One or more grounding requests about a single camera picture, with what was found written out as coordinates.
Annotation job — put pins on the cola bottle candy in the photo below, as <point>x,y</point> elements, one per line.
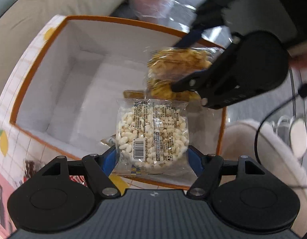
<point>31,168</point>

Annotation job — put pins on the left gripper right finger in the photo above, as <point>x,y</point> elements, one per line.
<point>207,169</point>

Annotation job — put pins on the white peanut snack bag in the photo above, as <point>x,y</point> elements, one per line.
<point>157,140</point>

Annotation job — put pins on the person right hand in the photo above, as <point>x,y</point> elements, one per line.
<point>298,58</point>

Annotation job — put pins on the golden crisps snack bag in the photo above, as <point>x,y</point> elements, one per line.
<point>169,65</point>

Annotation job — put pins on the pink trash bin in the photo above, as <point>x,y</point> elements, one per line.
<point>152,11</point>

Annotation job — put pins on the beige sofa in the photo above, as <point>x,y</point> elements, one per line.
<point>23,21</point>

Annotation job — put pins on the orange cardboard box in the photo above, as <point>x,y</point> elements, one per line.
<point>77,70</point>

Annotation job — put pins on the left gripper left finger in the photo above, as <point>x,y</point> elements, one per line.
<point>97,171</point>

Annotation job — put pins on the red spicy strip packet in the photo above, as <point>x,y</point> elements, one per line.
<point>78,179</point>

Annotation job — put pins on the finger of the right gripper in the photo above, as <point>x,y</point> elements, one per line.
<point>189,39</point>
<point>198,81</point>

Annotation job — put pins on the pink lemon tablecloth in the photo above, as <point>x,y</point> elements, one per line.
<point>17,146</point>

